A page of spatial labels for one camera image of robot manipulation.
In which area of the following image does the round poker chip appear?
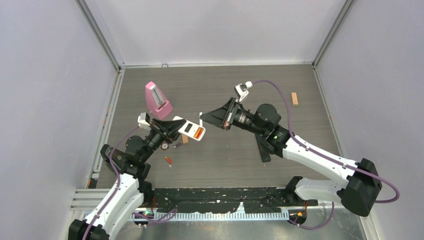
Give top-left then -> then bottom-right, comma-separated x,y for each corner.
160,142 -> 169,150

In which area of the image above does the wooden block far right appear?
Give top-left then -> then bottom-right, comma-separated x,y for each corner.
291,92 -> 299,106

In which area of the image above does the wooden block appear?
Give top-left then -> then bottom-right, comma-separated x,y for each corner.
291,92 -> 299,106
181,134 -> 189,144

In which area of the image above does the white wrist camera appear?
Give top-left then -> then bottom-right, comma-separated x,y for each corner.
234,81 -> 253,104
137,112 -> 151,130

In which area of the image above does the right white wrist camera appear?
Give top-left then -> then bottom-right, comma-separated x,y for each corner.
234,81 -> 253,104

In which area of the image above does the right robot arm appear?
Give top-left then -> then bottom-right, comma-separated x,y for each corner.
200,97 -> 382,217

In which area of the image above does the white remote control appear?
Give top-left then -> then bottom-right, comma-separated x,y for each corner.
172,116 -> 206,142

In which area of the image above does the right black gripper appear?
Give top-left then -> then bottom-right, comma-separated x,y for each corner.
200,98 -> 266,137

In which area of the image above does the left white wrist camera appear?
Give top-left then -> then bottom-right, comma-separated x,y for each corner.
137,112 -> 151,130

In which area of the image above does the pink metronome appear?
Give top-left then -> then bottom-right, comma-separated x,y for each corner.
145,81 -> 173,120

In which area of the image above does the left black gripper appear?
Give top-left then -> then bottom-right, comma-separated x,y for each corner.
140,118 -> 186,162

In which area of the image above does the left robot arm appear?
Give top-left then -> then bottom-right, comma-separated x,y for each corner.
67,117 -> 187,240

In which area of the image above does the black remote battery cover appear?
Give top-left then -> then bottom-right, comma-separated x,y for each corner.
255,134 -> 271,163

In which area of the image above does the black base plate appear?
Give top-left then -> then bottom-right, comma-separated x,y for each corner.
141,186 -> 318,214

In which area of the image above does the wooden block near centre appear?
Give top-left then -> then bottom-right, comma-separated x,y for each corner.
181,134 -> 189,144

